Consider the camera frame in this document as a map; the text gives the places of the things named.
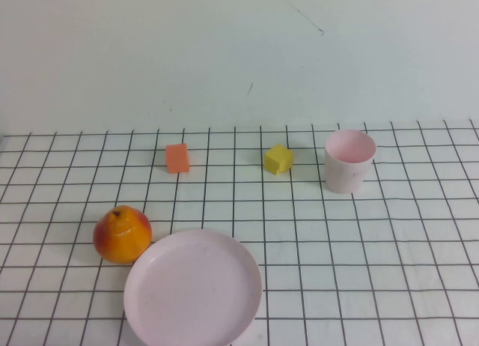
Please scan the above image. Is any pink plastic cup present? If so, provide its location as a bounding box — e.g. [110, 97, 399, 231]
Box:
[324, 129, 377, 194]

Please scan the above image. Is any orange foam block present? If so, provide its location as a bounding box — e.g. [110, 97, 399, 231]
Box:
[165, 142, 192, 174]

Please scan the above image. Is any pink round plate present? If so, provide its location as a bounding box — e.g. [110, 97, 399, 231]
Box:
[123, 228, 263, 346]

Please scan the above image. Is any white black grid tablecloth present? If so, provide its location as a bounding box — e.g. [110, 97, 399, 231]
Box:
[0, 118, 479, 346]

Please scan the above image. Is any orange red toy pear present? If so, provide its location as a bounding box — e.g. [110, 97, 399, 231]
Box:
[92, 204, 153, 265]

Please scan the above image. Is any yellow foam block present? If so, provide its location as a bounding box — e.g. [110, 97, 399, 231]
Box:
[264, 143, 295, 177]

